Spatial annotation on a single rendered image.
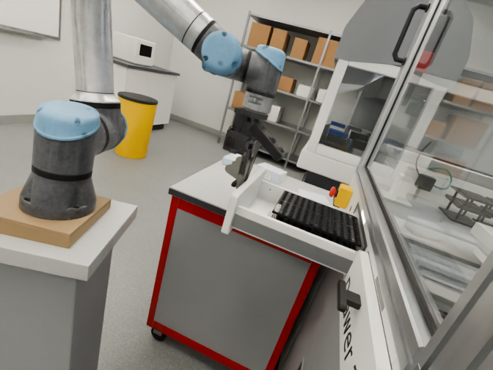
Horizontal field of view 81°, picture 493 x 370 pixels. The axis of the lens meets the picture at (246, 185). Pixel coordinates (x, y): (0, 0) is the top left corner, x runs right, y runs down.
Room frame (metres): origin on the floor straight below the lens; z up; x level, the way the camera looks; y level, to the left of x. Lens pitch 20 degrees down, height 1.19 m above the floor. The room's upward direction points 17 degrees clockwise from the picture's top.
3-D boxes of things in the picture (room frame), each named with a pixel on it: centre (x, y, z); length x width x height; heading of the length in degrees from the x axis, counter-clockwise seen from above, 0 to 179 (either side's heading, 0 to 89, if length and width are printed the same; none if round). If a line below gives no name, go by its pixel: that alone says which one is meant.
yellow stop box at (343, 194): (1.02, -0.35, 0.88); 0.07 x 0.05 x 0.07; 168
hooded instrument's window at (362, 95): (2.30, -0.98, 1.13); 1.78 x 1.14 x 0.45; 168
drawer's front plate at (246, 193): (0.76, -0.01, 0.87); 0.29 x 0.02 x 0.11; 168
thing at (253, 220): (0.71, -0.22, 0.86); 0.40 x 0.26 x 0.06; 78
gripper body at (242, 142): (0.77, 0.04, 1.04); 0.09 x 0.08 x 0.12; 78
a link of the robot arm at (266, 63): (0.76, 0.04, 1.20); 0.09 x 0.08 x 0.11; 96
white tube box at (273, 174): (1.33, -0.10, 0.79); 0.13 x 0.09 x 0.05; 65
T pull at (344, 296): (0.39, -0.21, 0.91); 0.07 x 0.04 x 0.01; 168
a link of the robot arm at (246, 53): (0.74, 0.13, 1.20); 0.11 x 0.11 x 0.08; 6
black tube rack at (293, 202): (0.72, -0.21, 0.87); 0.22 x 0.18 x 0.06; 78
